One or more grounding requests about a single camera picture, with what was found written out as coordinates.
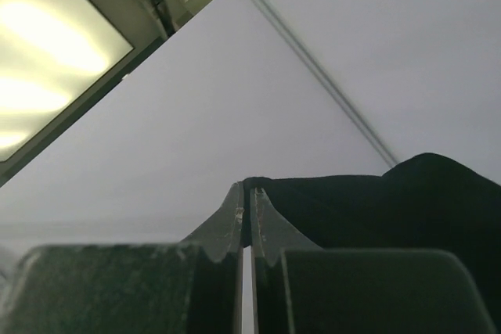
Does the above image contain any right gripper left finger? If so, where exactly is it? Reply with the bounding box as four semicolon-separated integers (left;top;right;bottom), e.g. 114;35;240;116
1;183;244;333

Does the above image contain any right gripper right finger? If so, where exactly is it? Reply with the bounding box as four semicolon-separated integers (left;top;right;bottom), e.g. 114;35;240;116
249;188;496;333

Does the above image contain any black t-shirt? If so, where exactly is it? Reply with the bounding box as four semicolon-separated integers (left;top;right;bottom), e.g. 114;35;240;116
243;153;500;322

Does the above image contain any right aluminium frame post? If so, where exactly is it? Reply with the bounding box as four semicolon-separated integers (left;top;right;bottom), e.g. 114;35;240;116
251;0;399;168

